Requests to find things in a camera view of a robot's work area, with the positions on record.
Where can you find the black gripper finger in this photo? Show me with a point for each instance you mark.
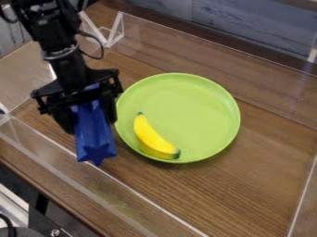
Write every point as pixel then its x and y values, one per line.
pixel 107 103
pixel 63 116

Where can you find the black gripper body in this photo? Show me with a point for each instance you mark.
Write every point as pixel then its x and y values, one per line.
pixel 78 84

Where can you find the blue plastic block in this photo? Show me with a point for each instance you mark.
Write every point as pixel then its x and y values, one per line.
pixel 94 137

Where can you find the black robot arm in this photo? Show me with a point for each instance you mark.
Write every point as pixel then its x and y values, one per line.
pixel 53 23

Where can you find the green plate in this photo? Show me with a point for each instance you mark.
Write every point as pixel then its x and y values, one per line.
pixel 190 110

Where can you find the yellow toy banana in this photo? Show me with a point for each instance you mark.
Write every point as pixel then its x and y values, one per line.
pixel 153 144

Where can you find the black device with screw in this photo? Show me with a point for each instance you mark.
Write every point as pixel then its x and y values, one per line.
pixel 46 226

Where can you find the clear acrylic corner bracket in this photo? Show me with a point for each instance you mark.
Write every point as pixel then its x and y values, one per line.
pixel 109 35

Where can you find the clear acrylic enclosure wall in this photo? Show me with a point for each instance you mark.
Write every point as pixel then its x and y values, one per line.
pixel 255 191

